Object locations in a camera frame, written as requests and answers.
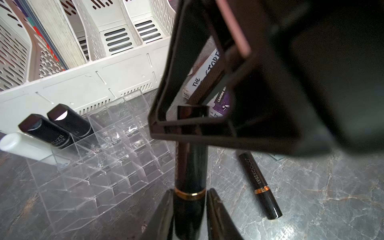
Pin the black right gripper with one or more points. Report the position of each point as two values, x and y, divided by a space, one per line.
323 61

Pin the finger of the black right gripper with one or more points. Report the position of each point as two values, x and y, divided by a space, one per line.
269 109

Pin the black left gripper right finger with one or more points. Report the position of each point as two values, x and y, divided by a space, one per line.
219 222

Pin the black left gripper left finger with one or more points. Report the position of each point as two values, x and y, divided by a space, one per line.
161 224

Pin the white pink lipstick tube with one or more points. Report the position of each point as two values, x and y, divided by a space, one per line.
22 145

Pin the clear acrylic lipstick organizer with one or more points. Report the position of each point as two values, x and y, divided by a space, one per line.
88 178

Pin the white perforated file organizer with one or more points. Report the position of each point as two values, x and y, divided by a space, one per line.
127 45

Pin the book standing in file organizer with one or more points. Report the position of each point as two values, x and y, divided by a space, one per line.
40 39

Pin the blue storey treehouse book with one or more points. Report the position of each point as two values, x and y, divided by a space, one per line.
201 87

